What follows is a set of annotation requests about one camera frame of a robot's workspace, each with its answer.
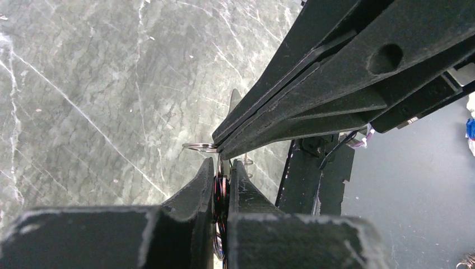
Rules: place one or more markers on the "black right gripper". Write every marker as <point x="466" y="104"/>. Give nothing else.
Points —
<point x="415" y="58"/>

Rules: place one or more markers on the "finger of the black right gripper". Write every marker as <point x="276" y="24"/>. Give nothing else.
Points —
<point x="318" y="24"/>

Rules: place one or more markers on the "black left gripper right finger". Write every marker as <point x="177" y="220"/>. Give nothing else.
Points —
<point x="259" y="235"/>

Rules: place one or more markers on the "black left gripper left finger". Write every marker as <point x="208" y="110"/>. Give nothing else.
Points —
<point x="174" y="234"/>

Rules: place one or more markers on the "round metal keyring plate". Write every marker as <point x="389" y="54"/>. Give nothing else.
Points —
<point x="221" y="192"/>

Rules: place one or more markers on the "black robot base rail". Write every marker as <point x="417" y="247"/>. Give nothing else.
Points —
<point x="314" y="176"/>

